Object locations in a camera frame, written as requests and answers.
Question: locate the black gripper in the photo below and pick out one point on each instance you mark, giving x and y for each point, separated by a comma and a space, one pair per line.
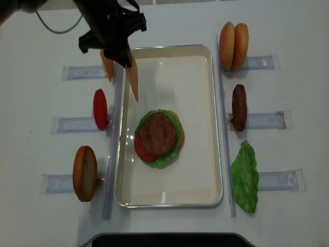
110, 26

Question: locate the orange cheese slice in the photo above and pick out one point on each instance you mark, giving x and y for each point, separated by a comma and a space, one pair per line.
108, 65
132, 73

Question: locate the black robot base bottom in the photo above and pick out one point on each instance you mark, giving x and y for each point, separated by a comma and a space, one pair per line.
168, 239

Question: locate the upright red tomato slice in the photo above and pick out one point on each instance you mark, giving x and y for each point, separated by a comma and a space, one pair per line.
100, 109

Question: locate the brown meat patty on stack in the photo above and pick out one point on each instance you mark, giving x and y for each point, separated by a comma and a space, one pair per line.
158, 135

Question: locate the red tomato slice on stack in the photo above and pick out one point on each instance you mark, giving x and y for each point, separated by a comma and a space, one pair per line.
140, 151

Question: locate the green lettuce leaf on stack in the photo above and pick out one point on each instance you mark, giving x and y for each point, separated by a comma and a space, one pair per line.
163, 160

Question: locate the upright brown meat patty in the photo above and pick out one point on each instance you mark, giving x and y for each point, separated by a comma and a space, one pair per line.
239, 108

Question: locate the upright green lettuce leaf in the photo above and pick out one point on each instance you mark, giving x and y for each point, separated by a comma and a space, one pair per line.
245, 178

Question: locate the white metal tray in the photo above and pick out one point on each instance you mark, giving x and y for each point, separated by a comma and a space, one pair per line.
178, 79

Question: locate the bottom bun on tray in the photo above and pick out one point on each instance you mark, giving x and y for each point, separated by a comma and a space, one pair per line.
182, 138

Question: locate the left upright bun top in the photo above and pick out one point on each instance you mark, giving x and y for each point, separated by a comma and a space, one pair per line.
226, 45

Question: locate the upright bun half left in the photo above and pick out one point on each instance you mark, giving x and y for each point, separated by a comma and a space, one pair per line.
84, 175

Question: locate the right upright bun top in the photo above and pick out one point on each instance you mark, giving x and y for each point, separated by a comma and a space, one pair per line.
240, 46

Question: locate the clear holder rail upper left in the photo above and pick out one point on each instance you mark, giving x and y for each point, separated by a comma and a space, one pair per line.
83, 72

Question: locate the clear holder rail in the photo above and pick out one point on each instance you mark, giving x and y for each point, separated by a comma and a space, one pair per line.
83, 72
56, 183
291, 180
63, 125
275, 120
261, 62

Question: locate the clear holder rail middle left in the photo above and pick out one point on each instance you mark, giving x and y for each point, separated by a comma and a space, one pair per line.
63, 125

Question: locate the long clear rail left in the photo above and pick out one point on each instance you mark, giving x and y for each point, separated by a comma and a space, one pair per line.
119, 80

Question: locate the long clear rail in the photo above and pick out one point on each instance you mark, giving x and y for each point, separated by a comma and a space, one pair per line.
225, 129
119, 80

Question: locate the clear holder rail lower left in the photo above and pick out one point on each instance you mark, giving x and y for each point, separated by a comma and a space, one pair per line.
56, 183

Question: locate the clear holder rail upper right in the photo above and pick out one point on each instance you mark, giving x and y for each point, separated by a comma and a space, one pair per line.
261, 62

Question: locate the clear holder rail middle right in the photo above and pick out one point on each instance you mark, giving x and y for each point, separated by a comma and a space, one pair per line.
275, 120

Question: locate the long clear rail right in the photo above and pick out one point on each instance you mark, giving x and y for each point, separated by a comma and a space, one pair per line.
225, 129

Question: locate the clear holder rail lower right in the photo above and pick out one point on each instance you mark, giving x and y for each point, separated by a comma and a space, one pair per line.
291, 180

